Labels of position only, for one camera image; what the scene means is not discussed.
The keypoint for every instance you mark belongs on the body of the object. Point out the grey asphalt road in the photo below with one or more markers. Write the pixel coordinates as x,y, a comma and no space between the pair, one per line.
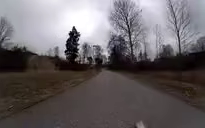
106,100

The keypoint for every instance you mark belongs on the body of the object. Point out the tall bare tree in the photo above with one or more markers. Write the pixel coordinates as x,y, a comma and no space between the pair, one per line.
129,30
178,26

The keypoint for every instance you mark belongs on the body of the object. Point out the row of distant trees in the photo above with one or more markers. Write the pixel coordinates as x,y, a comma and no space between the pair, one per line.
91,53

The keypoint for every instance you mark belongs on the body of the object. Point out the tall dark conifer tree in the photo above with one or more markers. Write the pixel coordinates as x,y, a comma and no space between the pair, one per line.
72,45

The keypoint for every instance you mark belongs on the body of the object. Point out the dry brown grass verge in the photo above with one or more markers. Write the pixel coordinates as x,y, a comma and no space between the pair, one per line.
26,87
186,83

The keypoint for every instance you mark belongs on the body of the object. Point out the dark low hedge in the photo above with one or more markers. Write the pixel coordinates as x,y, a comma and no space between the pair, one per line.
73,66

